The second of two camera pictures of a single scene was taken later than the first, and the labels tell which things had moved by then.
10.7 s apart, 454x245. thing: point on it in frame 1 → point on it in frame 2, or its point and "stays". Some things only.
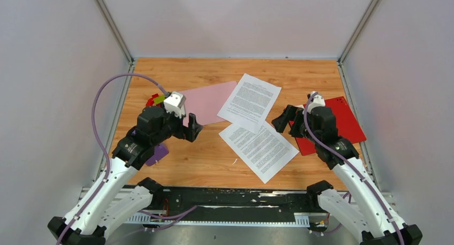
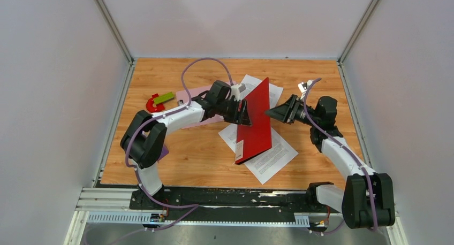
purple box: (160, 152) stays
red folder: (347, 125) → (252, 140)
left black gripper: (190, 133) → (236, 118)
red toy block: (150, 101) stays
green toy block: (159, 99) stays
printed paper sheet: (266, 152) stays
